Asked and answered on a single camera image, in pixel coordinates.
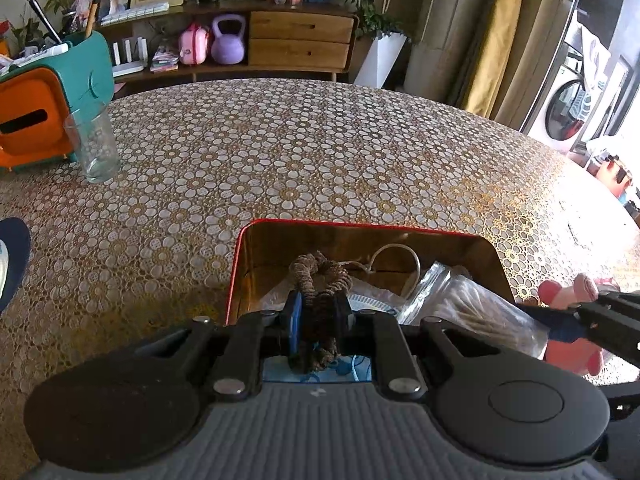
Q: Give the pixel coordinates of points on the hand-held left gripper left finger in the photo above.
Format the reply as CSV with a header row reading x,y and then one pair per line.
x,y
296,320

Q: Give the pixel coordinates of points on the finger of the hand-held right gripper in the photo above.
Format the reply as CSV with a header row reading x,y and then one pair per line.
x,y
565,330
615,307

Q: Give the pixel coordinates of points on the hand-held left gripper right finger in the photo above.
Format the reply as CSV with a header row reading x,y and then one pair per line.
x,y
342,317

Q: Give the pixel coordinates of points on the pink rabbit plush toy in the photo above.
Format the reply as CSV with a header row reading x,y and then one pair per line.
x,y
555,292

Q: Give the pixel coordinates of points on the red tin box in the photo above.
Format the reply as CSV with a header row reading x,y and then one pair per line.
x,y
280,245

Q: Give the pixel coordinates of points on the translucent white pouch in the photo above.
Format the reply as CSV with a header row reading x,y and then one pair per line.
x,y
370,304

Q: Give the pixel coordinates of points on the blue face mask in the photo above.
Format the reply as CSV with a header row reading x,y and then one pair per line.
x,y
350,367

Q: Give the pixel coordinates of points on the clear zip bag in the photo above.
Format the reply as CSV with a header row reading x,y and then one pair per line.
x,y
465,300

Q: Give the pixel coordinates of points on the white washing machine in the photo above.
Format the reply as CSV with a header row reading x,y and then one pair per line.
x,y
565,105

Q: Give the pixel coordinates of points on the white planter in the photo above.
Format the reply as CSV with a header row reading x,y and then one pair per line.
x,y
380,60

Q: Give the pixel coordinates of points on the clear drinking glass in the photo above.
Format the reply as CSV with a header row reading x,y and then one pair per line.
x,y
95,145

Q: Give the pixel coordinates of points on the wooden sideboard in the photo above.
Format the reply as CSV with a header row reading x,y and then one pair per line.
x,y
300,35

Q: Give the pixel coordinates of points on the purple kettlebell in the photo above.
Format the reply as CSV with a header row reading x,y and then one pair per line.
x,y
228,42

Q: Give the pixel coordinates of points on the navy blue coaster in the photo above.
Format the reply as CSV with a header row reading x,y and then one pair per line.
x,y
16,250

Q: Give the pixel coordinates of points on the pink toy backpack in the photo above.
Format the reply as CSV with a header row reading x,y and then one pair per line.
x,y
194,46

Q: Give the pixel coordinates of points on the stack of colourful booklets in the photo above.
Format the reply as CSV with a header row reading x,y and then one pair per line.
x,y
165,57

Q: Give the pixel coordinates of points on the yellow curtain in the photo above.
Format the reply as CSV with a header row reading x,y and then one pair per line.
x,y
500,35

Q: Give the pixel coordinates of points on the white round lid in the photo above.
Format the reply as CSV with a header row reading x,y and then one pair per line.
x,y
2,265

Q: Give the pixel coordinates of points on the green houseplant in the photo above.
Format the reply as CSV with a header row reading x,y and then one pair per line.
x,y
367,5

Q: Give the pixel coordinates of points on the white file rack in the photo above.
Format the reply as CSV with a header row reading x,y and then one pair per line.
x,y
127,55

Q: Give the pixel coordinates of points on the teal and orange tissue box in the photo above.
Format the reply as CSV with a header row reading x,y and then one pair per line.
x,y
30,110

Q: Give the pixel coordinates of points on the white keyboard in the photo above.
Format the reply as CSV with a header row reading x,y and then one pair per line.
x,y
135,12

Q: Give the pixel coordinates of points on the white tube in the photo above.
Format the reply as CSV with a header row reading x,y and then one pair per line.
x,y
50,51

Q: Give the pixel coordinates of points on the white-tipped brush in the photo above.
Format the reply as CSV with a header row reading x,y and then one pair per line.
x,y
37,10

